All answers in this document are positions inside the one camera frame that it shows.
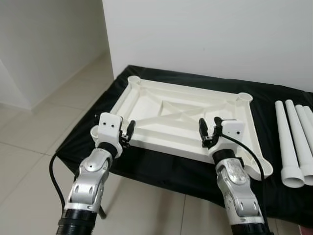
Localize white plastic children table top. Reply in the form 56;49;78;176
90;76;274;180

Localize white plastic table leg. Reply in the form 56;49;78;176
303;105;313;129
274;100;305;188
295;104;313;165
285;99;313;178

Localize black table cloth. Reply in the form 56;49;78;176
55;65;313;228

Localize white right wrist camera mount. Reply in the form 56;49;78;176
219;119;245;146

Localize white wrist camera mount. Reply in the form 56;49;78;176
219;119;245;146
94;113;124;147

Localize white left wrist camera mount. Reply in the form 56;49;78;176
94;113;124;147

